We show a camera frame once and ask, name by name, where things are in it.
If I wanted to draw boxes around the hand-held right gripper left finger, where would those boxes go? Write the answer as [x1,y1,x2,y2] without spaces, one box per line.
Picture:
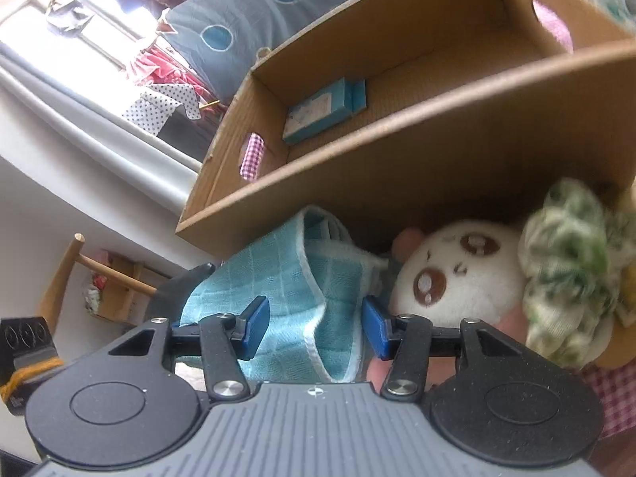
[108,297,271,401]

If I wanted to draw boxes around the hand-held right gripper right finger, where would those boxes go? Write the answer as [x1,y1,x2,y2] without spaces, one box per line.
[362,297,527,401]

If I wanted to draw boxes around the teal checked cloth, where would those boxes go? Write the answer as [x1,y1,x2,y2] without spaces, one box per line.
[179,205,391,383]

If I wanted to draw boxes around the white pink plush doll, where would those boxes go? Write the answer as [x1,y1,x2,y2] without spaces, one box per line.
[366,178,636,394]

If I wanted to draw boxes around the brown cardboard box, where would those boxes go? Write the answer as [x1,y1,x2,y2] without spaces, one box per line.
[175,0,636,262]

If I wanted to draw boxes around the wooden chair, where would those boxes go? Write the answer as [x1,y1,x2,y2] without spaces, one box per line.
[37,233,171,325]

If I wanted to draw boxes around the small blue box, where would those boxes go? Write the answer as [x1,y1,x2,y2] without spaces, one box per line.
[282,78,368,146]

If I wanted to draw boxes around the light grey sheet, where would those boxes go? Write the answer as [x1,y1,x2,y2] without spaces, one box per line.
[0,50,206,215]

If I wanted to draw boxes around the white polka-dot cloth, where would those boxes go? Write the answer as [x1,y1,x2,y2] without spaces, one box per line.
[122,82,203,138]

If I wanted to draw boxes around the pink checked bed sheet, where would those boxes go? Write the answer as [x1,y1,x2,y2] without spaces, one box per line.
[240,133,636,440]

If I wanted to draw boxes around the red clothes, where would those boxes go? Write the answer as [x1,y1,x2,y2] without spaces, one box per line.
[126,42,215,110]

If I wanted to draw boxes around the blue patterned quilt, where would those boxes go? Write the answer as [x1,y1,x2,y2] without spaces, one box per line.
[164,0,421,106]

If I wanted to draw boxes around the dark hanging garment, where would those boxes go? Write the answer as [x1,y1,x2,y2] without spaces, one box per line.
[46,0,94,37]

